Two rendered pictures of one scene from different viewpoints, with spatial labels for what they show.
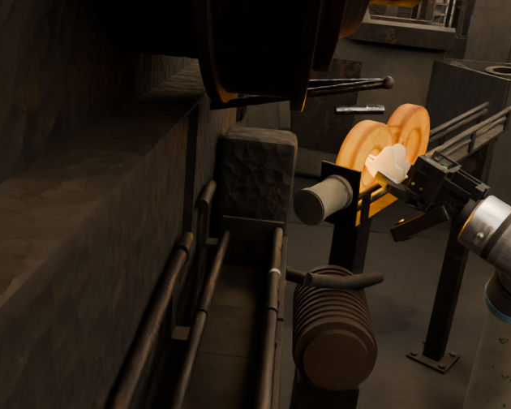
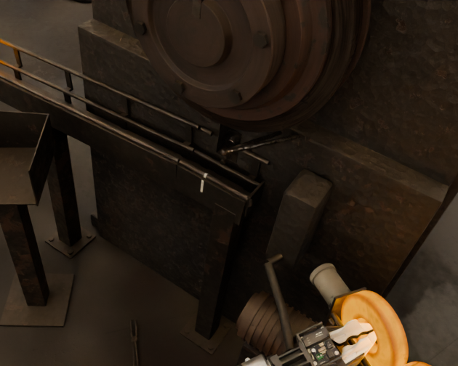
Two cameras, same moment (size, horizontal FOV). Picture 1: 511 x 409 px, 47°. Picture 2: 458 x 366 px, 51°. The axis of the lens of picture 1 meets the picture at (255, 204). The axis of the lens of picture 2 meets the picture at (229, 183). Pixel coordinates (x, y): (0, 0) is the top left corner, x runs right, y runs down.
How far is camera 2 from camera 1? 129 cm
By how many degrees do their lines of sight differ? 91
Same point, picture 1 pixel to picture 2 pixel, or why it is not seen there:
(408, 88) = not seen: outside the picture
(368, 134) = (365, 301)
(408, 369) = not seen: outside the picture
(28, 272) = (117, 44)
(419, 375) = not seen: outside the picture
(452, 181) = (301, 356)
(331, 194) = (323, 281)
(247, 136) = (301, 176)
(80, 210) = (137, 53)
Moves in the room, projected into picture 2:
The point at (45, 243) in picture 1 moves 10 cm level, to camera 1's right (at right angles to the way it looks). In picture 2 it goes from (125, 47) to (97, 64)
